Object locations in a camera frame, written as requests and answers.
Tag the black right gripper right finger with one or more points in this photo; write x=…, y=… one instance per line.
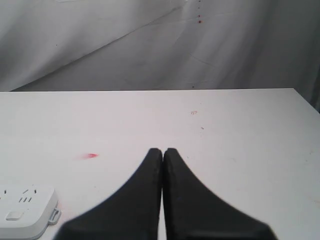
x=193, y=212

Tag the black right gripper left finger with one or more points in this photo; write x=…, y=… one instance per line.
x=131, y=213

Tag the white five-outlet power strip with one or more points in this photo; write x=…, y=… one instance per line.
x=27, y=210

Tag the white backdrop cloth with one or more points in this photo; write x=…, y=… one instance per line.
x=119, y=45

